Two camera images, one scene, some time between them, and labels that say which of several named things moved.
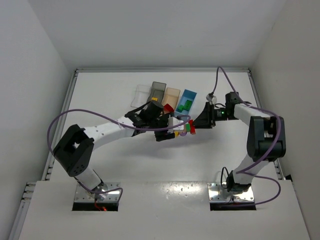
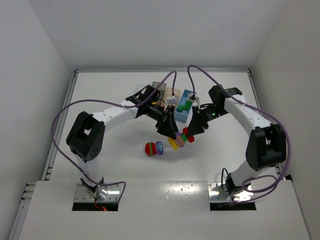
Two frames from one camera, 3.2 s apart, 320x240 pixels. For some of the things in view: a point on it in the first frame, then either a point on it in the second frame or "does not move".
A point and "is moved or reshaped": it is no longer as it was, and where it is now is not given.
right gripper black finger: [205, 120] -> [196, 125]
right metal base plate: [218, 193] does not move
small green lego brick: [179, 108] does not move
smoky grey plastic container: [157, 91] does not move
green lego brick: [188, 105] does not move
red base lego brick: [192, 127] is moved or reshaped
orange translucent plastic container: [171, 97] does not move
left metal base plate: [82, 195] does not move
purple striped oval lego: [183, 133] -> [179, 140]
